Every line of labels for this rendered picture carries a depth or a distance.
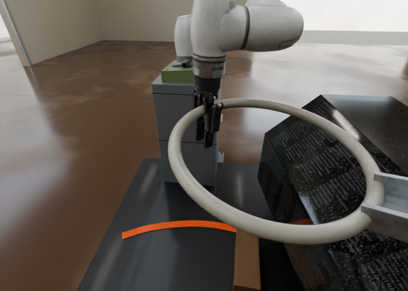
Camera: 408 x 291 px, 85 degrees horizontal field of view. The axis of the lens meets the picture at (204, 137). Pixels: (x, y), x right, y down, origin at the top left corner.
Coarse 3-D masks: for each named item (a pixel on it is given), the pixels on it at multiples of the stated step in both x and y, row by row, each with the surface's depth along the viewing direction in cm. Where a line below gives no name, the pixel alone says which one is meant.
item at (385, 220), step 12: (384, 180) 45; (396, 180) 43; (396, 192) 44; (384, 204) 44; (396, 204) 43; (372, 216) 38; (384, 216) 37; (396, 216) 36; (372, 228) 39; (384, 228) 38; (396, 228) 36
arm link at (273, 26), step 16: (256, 0) 55; (272, 0) 55; (256, 16) 52; (272, 16) 53; (288, 16) 54; (256, 32) 53; (272, 32) 54; (288, 32) 55; (256, 48) 57; (272, 48) 57
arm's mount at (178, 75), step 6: (174, 60) 157; (168, 66) 139; (162, 72) 130; (168, 72) 129; (174, 72) 129; (180, 72) 128; (186, 72) 128; (162, 78) 132; (168, 78) 131; (174, 78) 131; (180, 78) 130; (186, 78) 130; (192, 78) 129
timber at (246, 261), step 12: (240, 240) 120; (252, 240) 120; (240, 252) 114; (252, 252) 114; (240, 264) 109; (252, 264) 109; (240, 276) 104; (252, 276) 104; (240, 288) 102; (252, 288) 100
